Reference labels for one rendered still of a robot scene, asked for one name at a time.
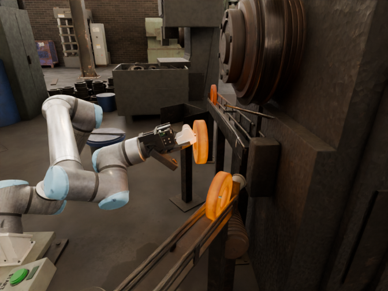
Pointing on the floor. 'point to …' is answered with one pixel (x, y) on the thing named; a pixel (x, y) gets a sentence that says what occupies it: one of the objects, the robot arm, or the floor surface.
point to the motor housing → (234, 248)
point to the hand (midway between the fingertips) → (199, 137)
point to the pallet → (85, 90)
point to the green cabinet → (22, 62)
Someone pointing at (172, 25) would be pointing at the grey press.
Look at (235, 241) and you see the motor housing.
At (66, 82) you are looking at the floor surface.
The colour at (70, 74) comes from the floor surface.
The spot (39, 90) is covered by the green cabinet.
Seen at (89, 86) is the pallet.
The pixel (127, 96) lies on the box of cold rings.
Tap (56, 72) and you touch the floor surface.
